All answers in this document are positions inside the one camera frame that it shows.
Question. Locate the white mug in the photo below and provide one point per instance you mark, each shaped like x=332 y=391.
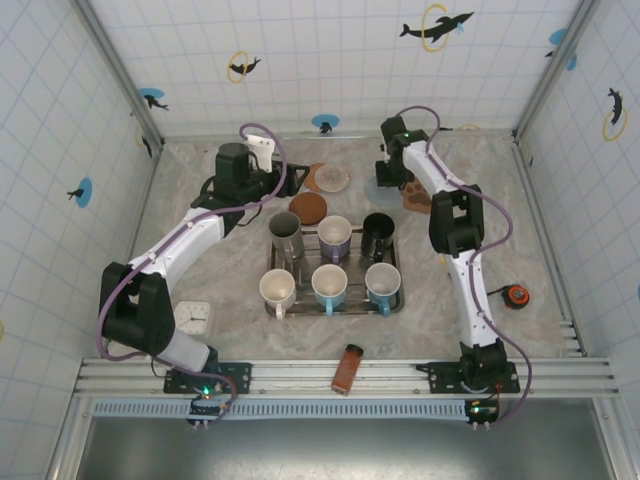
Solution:
x=277 y=287

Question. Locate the grey metal cup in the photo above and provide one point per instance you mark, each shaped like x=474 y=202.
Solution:
x=285 y=227

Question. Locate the aluminium frame post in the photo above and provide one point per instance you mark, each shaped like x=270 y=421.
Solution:
x=121 y=75
x=552 y=75

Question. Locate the blue mug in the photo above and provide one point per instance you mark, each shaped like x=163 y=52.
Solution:
x=329 y=282
x=382 y=282

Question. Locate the black mug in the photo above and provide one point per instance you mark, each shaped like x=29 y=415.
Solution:
x=378 y=230

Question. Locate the white square clock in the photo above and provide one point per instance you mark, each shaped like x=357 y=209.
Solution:
x=192 y=317

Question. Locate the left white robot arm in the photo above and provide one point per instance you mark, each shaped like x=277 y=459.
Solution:
x=170 y=250

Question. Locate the orange black tape measure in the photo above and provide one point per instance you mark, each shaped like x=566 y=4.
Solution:
x=516 y=296

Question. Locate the paw shaped wooden coaster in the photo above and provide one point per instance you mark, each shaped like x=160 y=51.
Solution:
x=417 y=199

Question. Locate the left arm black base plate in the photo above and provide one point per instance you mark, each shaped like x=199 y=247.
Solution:
x=240 y=372

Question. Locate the blue wall sticker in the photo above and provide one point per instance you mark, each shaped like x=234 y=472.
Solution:
x=557 y=36

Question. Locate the large black dolphin sticker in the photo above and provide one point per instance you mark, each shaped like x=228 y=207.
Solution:
x=435 y=30

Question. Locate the plain round wooden coaster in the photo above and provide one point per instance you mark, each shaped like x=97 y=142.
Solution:
x=307 y=207

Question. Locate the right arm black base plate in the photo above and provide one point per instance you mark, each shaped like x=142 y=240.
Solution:
x=440 y=372

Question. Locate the aluminium rail along wall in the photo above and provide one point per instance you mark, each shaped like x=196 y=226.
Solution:
x=475 y=134

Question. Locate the aluminium rail under arm bases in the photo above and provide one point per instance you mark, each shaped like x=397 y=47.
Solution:
x=290 y=375

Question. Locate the steel tray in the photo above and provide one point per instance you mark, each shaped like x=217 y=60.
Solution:
x=356 y=295

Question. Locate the aluminium side rail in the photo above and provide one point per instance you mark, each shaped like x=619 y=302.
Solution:
x=135 y=235
x=542 y=220

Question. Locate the spice jar with black lid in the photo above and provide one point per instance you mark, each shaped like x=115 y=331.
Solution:
x=347 y=370

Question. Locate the purple mug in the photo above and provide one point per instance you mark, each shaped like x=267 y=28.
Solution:
x=335 y=232

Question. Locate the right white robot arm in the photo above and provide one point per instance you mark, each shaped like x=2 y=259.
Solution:
x=472 y=300

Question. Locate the fish on blue oval sticker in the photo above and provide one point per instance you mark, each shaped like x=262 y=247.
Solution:
x=86 y=192
x=152 y=95
x=325 y=120

